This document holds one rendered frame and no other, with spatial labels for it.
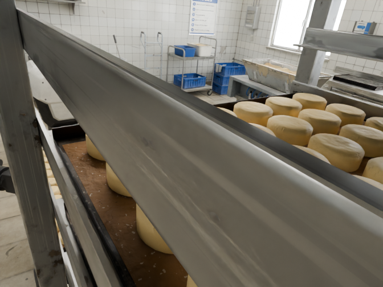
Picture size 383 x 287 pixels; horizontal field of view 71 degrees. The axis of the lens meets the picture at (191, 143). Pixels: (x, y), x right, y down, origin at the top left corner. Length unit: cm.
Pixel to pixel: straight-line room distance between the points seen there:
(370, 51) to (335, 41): 5
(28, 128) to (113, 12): 517
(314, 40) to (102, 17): 500
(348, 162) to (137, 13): 538
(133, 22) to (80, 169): 534
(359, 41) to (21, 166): 46
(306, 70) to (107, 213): 43
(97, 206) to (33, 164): 12
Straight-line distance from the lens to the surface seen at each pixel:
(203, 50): 551
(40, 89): 139
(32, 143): 29
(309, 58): 53
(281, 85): 186
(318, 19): 52
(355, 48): 49
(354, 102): 49
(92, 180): 23
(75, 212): 17
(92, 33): 536
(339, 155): 28
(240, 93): 220
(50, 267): 40
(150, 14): 566
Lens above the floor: 162
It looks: 27 degrees down
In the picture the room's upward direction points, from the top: 5 degrees clockwise
